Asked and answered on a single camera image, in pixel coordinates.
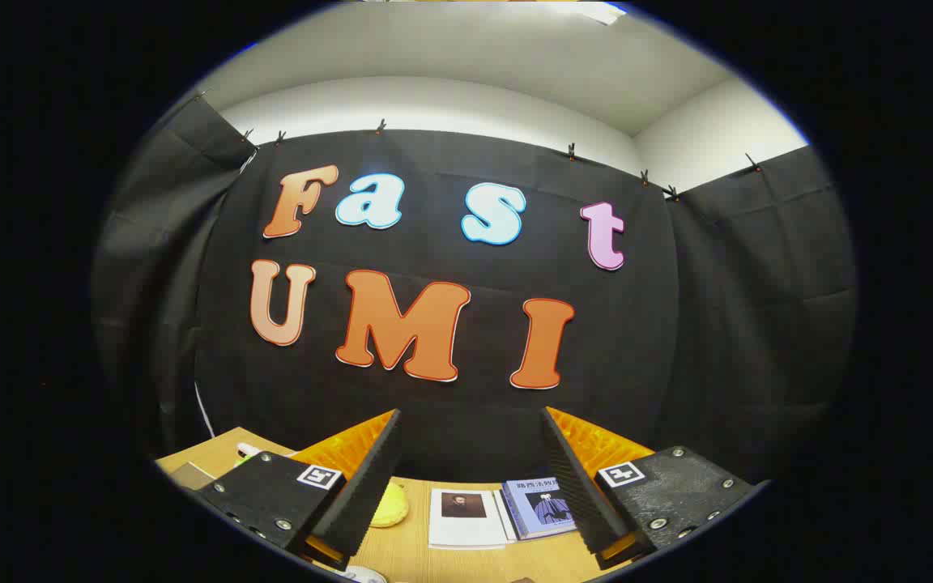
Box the yellow plush cushion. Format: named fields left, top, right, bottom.
left=369, top=483, right=411, bottom=529

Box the beige fabric storage box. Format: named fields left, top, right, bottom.
left=168, top=462, right=218, bottom=492

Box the ceiling light panel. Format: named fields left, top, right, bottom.
left=547, top=2, right=629, bottom=25

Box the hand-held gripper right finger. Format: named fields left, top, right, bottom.
left=539, top=406, right=761, bottom=572

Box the white portrait cover book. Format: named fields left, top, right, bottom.
left=428, top=488, right=516, bottom=551

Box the row of black cloth clips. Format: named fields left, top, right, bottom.
left=240, top=120, right=761, bottom=199

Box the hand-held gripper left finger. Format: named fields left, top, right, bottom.
left=194, top=409, right=403, bottom=572

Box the blue cover book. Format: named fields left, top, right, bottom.
left=501, top=478, right=579, bottom=541

